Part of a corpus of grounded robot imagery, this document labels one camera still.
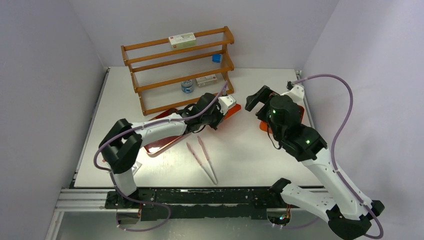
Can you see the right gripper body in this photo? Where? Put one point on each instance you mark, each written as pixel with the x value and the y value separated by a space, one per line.
pixel 263 114

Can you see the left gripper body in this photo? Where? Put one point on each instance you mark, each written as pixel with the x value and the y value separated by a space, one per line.
pixel 212 120

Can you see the orange compartment box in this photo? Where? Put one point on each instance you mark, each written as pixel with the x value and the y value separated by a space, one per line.
pixel 263 125

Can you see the orange box lid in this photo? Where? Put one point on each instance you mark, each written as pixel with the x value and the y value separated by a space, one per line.
pixel 237 107

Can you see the pink tongs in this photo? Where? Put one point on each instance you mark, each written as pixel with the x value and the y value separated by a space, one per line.
pixel 204 163

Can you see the dark red tray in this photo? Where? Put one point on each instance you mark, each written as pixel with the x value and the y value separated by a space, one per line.
pixel 157 147

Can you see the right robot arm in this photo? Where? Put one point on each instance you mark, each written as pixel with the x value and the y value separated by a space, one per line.
pixel 347 211

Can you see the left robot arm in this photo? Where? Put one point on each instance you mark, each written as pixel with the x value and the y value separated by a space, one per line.
pixel 120 147

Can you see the white red small box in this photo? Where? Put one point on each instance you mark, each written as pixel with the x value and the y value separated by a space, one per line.
pixel 207 80

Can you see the blue lidded jar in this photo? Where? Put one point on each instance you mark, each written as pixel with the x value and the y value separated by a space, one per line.
pixel 187 86

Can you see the wooden three-tier shelf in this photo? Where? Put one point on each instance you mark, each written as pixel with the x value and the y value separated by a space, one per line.
pixel 175 66

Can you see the blue cube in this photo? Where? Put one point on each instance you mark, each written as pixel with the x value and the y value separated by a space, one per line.
pixel 217 58

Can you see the white green box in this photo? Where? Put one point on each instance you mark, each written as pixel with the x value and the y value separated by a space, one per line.
pixel 182 41

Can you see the clear plastic bag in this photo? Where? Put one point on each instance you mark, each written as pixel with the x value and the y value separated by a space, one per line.
pixel 134 169

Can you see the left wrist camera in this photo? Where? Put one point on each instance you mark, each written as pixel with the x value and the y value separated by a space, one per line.
pixel 226 103

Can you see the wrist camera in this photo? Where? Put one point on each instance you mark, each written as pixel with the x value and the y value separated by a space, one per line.
pixel 226 103
pixel 295 91

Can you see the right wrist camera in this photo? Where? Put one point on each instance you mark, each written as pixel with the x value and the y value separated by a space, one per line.
pixel 295 91

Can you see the black base frame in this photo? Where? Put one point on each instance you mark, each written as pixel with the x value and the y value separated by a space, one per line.
pixel 256 203

